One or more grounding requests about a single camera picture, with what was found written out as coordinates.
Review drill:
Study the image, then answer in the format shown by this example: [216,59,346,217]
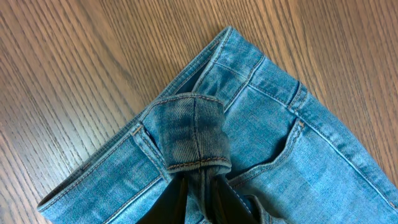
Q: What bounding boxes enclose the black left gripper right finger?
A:
[211,175,259,224]

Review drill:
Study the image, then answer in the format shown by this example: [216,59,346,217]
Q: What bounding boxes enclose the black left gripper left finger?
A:
[137,174,188,224]

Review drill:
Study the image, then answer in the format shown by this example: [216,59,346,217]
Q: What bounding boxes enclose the light blue denim jeans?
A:
[37,27,397,223]

